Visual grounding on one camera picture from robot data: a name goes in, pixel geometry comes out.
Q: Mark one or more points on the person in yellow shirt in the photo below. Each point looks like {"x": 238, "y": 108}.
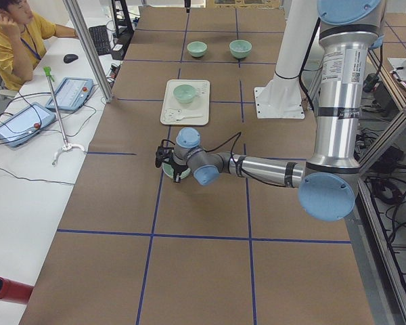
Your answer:
{"x": 22, "y": 36}

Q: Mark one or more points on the cream bear tray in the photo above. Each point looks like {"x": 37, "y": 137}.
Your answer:
{"x": 171, "y": 108}

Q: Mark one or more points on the black keyboard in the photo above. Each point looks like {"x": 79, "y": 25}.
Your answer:
{"x": 100, "y": 37}

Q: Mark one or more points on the aluminium frame post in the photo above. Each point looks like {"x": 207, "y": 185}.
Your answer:
{"x": 76, "y": 17}

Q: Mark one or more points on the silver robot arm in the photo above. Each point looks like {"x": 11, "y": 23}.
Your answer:
{"x": 327, "y": 182}

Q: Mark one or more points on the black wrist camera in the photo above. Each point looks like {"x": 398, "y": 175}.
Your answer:
{"x": 163, "y": 155}

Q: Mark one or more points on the white plastic spoon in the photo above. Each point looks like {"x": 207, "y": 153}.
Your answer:
{"x": 183, "y": 117}

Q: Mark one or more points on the green bowl with ice cubes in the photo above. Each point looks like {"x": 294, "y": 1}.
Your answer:
{"x": 240, "y": 49}

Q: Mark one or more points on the near blue teach pendant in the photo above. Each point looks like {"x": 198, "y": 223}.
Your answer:
{"x": 24, "y": 125}

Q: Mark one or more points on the blue teach pendant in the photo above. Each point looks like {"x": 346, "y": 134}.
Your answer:
{"x": 24, "y": 125}
{"x": 72, "y": 93}

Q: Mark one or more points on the red tube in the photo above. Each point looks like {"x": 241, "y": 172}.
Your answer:
{"x": 14, "y": 292}

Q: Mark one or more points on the silver grabber stick green tip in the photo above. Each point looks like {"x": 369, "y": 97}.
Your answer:
{"x": 67, "y": 146}

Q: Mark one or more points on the green bowl on tray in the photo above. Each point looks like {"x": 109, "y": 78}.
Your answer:
{"x": 184, "y": 93}

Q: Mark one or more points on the white camera post base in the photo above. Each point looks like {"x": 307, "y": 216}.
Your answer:
{"x": 281, "y": 97}

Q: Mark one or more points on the far blue teach pendant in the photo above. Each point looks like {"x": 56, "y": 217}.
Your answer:
{"x": 72, "y": 93}

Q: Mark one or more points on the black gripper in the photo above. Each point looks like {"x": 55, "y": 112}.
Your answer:
{"x": 180, "y": 168}

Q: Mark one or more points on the black computer mouse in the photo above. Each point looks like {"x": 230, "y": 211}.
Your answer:
{"x": 69, "y": 58}

